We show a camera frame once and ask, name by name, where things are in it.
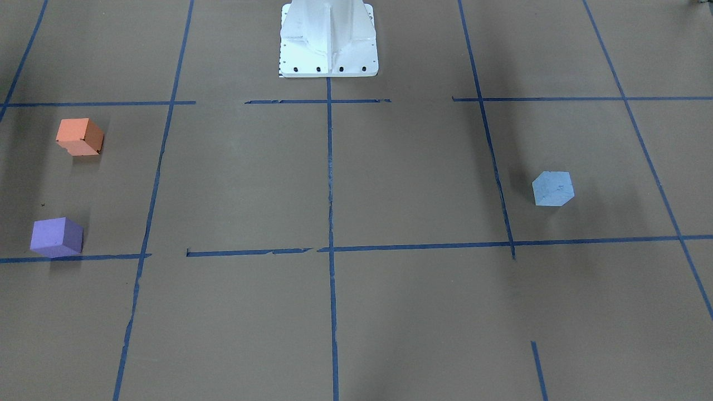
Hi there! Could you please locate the light blue foam block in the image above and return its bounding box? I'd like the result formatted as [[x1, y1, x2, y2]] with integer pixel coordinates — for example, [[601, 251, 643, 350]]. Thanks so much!
[[532, 171, 575, 207]]

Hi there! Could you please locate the orange foam block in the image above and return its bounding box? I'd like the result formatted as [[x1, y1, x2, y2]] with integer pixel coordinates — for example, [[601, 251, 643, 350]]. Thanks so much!
[[55, 118, 104, 157]]

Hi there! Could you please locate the purple foam block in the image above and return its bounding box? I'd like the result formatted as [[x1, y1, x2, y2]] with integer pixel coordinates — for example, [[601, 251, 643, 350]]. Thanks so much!
[[29, 217, 84, 258]]

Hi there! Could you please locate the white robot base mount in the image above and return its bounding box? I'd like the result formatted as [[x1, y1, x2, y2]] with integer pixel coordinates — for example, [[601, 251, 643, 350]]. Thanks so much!
[[279, 1, 379, 78]]

